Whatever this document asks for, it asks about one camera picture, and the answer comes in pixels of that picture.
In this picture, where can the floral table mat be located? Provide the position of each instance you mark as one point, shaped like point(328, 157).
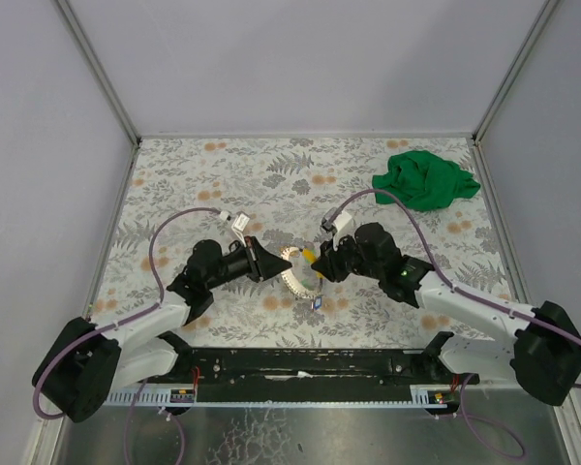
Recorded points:
point(178, 186)

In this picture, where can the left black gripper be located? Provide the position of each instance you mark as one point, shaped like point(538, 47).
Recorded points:
point(254, 259)

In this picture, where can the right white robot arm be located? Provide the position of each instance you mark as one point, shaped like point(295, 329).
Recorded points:
point(537, 347)

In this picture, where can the patterned bracelet keyring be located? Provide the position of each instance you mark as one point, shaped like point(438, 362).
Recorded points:
point(295, 286)

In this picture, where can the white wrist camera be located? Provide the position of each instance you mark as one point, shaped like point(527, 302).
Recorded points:
point(237, 223)
point(337, 224)

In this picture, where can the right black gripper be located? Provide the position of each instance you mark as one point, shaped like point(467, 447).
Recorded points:
point(340, 260)

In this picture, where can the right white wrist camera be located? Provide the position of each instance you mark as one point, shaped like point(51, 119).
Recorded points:
point(337, 224)

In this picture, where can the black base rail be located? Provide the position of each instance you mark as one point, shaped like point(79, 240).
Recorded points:
point(309, 376)

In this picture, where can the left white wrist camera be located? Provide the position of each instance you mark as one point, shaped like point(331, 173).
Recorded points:
point(237, 223)

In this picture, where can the green crumpled cloth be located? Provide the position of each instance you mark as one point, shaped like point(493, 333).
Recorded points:
point(423, 181)

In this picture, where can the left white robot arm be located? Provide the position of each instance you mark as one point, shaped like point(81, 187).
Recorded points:
point(91, 359)

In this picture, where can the yellow tag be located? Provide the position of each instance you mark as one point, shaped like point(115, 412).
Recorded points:
point(309, 255)

